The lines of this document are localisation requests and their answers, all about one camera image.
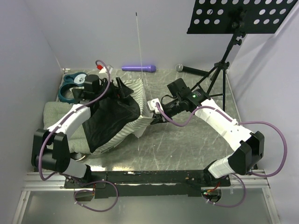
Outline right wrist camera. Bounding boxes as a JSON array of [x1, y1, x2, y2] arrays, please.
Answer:
[[147, 98, 163, 114]]

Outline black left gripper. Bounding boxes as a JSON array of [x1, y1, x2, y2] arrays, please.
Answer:
[[95, 77, 134, 101]]

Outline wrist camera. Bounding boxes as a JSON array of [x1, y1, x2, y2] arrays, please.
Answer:
[[147, 98, 163, 114], [96, 64, 113, 74]]

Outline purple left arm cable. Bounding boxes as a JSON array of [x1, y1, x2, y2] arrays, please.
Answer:
[[38, 60, 120, 212]]

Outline green striped pet tent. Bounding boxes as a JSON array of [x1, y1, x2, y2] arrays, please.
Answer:
[[76, 79, 153, 154]]

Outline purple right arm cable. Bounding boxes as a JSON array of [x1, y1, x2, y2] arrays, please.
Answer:
[[156, 102, 288, 208]]

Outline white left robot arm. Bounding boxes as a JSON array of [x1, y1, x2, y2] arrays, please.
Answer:
[[31, 75, 141, 188]]

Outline black handheld microphone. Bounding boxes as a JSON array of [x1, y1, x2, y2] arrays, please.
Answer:
[[176, 64, 208, 76]]

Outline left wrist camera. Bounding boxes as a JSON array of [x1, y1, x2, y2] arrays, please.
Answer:
[[96, 64, 113, 74]]

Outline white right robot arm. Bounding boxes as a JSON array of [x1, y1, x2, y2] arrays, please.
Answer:
[[148, 78, 264, 186]]

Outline teal double pet bowl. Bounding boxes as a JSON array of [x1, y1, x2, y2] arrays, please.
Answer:
[[58, 72, 88, 104]]

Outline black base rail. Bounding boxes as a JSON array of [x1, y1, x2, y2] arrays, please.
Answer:
[[64, 170, 231, 199]]

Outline black music stand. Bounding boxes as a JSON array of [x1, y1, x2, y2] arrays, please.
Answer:
[[186, 0, 297, 110]]

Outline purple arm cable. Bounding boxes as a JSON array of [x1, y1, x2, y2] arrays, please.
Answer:
[[156, 102, 288, 208], [38, 60, 120, 212]]

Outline green checkered pet cushion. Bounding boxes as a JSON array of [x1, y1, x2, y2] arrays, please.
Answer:
[[43, 102, 91, 154]]

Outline purple toy microphone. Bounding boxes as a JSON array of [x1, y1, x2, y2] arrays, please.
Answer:
[[121, 65, 157, 72]]

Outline round metal lid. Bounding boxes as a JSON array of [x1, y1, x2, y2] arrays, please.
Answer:
[[71, 153, 86, 161]]

